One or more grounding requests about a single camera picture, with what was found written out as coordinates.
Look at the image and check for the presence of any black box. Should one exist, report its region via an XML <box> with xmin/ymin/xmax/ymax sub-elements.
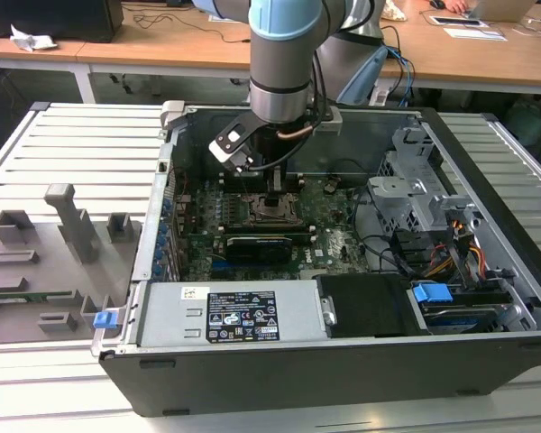
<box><xmin>0</xmin><ymin>0</ymin><xmax>124</xmax><ymax>44</ymax></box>

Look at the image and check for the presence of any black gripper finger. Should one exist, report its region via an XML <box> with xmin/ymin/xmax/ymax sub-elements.
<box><xmin>265</xmin><ymin>165</ymin><xmax>286</xmax><ymax>209</ymax></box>

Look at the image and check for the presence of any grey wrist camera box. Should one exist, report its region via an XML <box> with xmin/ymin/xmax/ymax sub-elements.
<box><xmin>313</xmin><ymin>107</ymin><xmax>344</xmax><ymax>136</ymax></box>

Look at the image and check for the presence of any teal chair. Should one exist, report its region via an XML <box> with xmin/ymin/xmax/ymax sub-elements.
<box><xmin>507</xmin><ymin>97</ymin><xmax>541</xmax><ymax>146</ymax></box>

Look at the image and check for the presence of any blue cable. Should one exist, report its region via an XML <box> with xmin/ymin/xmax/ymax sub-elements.
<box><xmin>387</xmin><ymin>44</ymin><xmax>419</xmax><ymax>110</ymax></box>

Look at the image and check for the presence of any white tablet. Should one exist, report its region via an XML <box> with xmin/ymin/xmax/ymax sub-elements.
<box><xmin>431</xmin><ymin>14</ymin><xmax>485</xmax><ymax>28</ymax></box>

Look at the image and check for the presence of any green RAM stick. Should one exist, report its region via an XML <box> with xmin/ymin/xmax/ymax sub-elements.
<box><xmin>0</xmin><ymin>290</ymin><xmax>76</xmax><ymax>304</ymax></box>

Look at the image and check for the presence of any white paper sheet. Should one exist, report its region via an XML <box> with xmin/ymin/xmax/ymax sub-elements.
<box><xmin>442</xmin><ymin>26</ymin><xmax>509</xmax><ymax>42</ymax></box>

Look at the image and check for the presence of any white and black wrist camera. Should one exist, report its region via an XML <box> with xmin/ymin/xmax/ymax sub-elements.
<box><xmin>208</xmin><ymin>117</ymin><xmax>257</xmax><ymax>175</ymax></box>

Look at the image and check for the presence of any silver metal drive cage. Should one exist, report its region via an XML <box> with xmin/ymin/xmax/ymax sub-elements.
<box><xmin>367</xmin><ymin>125</ymin><xmax>483</xmax><ymax>235</ymax></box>

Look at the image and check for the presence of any wooden desk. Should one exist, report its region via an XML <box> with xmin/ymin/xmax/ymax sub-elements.
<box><xmin>0</xmin><ymin>0</ymin><xmax>541</xmax><ymax>107</ymax></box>

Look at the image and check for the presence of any CPU socket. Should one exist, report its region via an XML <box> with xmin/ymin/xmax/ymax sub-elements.
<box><xmin>242</xmin><ymin>191</ymin><xmax>307</xmax><ymax>229</ymax></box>

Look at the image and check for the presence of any black graphics card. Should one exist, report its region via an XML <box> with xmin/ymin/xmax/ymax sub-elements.
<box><xmin>225</xmin><ymin>235</ymin><xmax>294</xmax><ymax>266</ymax></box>

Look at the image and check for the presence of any pale blue teach pendant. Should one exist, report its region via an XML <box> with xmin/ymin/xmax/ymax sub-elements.
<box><xmin>335</xmin><ymin>44</ymin><xmax>389</xmax><ymax>106</ymax></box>

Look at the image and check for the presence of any black RAM slot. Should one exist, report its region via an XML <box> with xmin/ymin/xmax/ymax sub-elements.
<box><xmin>215</xmin><ymin>225</ymin><xmax>317</xmax><ymax>234</ymax></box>
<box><xmin>215</xmin><ymin>229</ymin><xmax>317</xmax><ymax>239</ymax></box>
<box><xmin>220</xmin><ymin>174</ymin><xmax>308</xmax><ymax>187</ymax></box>

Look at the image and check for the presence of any blue disk carrier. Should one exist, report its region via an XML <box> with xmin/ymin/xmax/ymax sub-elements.
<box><xmin>412</xmin><ymin>281</ymin><xmax>454</xmax><ymax>316</ymax></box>

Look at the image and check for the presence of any blue case latch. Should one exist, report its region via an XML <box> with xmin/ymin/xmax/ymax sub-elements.
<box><xmin>92</xmin><ymin>310</ymin><xmax>119</xmax><ymax>331</ymax></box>

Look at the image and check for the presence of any grey parts rack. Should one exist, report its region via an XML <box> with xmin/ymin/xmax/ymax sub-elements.
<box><xmin>0</xmin><ymin>182</ymin><xmax>143</xmax><ymax>346</ymax></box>

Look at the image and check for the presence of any green motherboard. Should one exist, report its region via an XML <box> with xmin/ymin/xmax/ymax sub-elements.
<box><xmin>173</xmin><ymin>173</ymin><xmax>375</xmax><ymax>281</ymax></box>

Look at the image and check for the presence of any crumpled white paper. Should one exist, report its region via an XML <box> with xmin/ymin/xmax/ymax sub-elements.
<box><xmin>9</xmin><ymin>24</ymin><xmax>59</xmax><ymax>52</ymax></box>

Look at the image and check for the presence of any metal wire locking lever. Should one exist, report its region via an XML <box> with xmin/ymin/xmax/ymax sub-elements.
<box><xmin>246</xmin><ymin>213</ymin><xmax>301</xmax><ymax>226</ymax></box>

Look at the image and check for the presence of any silver power supply with label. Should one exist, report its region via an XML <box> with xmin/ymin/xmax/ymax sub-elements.
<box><xmin>137</xmin><ymin>279</ymin><xmax>326</xmax><ymax>348</ymax></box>

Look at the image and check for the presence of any yellow red wire bundle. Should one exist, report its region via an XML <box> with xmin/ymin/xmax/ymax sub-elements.
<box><xmin>423</xmin><ymin>218</ymin><xmax>488</xmax><ymax>281</ymax></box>

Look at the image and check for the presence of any hard disk with blue label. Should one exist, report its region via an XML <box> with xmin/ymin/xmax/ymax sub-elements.
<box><xmin>421</xmin><ymin>304</ymin><xmax>510</xmax><ymax>336</ymax></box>

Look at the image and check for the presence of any silver laptop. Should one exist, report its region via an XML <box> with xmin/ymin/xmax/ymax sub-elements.
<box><xmin>468</xmin><ymin>0</ymin><xmax>538</xmax><ymax>23</ymax></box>

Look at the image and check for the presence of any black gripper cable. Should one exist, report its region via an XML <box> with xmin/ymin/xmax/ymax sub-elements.
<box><xmin>309</xmin><ymin>49</ymin><xmax>333</xmax><ymax>123</ymax></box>

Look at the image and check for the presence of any patterned beige cloth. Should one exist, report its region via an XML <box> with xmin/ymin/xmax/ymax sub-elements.
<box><xmin>381</xmin><ymin>0</ymin><xmax>410</xmax><ymax>23</ymax></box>

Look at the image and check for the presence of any brown curved cable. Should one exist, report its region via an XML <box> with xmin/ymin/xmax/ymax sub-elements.
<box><xmin>277</xmin><ymin>124</ymin><xmax>316</xmax><ymax>143</ymax></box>

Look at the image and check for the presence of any grey case latch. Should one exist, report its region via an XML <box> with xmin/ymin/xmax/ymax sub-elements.
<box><xmin>160</xmin><ymin>99</ymin><xmax>187</xmax><ymax>133</ymax></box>

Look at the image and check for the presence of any black and grey PC case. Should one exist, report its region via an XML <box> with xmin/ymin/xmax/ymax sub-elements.
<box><xmin>92</xmin><ymin>99</ymin><xmax>541</xmax><ymax>417</ymax></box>

